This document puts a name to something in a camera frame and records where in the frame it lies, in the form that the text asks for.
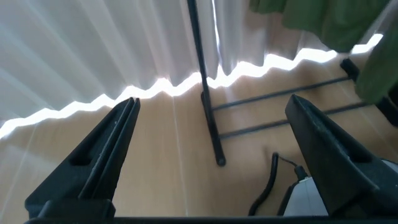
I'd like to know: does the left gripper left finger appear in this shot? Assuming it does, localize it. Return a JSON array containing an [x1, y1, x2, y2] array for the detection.
[[24, 96, 142, 218]]

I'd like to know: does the green printed t-shirt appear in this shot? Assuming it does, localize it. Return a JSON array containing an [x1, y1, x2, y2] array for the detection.
[[248, 0, 398, 105]]

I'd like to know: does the beige curtain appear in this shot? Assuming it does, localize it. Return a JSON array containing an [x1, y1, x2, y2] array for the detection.
[[0, 0, 386, 125]]

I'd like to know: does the black clothes rack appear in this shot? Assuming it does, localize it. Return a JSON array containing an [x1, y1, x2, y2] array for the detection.
[[186, 0, 398, 167]]

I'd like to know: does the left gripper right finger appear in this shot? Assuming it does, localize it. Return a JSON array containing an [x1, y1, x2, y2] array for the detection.
[[284, 93, 398, 218]]

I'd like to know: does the black cable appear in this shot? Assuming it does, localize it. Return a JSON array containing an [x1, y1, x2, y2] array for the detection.
[[248, 151, 309, 217]]

